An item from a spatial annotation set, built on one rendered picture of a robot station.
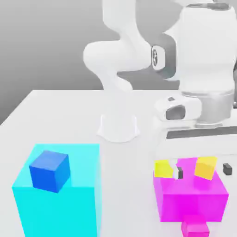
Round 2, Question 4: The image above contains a small magenta cube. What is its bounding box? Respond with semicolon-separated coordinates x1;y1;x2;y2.
181;221;210;237

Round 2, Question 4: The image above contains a small orange cube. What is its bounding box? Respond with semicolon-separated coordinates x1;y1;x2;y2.
194;156;218;181

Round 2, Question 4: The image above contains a large magenta box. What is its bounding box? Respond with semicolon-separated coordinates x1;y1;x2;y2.
153;157;230;223

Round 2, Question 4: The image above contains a small blue cube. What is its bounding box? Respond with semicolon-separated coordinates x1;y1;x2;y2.
29;150;71;193

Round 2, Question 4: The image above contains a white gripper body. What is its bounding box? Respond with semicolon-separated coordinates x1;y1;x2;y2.
155;125;237;161

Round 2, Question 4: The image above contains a large cyan box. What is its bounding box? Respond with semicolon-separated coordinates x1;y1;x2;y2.
11;143;101;237

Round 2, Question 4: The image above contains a small yellow cube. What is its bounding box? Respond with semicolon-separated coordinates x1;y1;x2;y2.
154;160;175;179

